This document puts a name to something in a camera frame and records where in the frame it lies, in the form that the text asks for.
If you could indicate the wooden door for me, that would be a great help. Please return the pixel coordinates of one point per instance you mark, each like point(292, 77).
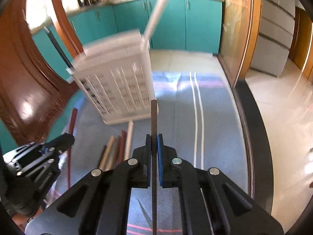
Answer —
point(301, 47)

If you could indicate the black chopstick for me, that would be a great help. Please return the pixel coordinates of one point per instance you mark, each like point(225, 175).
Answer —
point(57, 47)

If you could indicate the beige chopstick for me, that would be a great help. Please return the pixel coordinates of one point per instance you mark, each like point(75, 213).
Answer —
point(106, 153)

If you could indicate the blue towel cloth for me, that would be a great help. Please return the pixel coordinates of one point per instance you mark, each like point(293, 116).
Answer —
point(197, 117)

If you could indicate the dark wooden chair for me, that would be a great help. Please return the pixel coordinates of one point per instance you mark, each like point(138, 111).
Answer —
point(33, 96)

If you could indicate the tan chopstick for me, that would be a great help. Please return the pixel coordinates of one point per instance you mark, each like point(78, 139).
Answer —
point(114, 154)

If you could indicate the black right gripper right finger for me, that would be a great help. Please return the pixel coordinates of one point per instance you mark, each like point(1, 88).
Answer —
point(192, 185)

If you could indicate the white plastic utensil basket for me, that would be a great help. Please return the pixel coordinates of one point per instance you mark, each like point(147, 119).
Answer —
point(115, 75)

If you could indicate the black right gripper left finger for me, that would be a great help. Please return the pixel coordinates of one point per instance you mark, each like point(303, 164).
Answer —
point(115, 189)

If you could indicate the grey refrigerator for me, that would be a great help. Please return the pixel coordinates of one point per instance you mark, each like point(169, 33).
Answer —
point(275, 36)

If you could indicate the glass partition wooden frame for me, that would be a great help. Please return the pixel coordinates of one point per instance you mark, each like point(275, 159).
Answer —
point(240, 28)

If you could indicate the dark brown textured chopstick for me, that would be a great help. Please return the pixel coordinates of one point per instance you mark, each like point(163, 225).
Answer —
point(154, 163)

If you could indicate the white round chopstick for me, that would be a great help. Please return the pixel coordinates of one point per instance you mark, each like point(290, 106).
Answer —
point(154, 19)

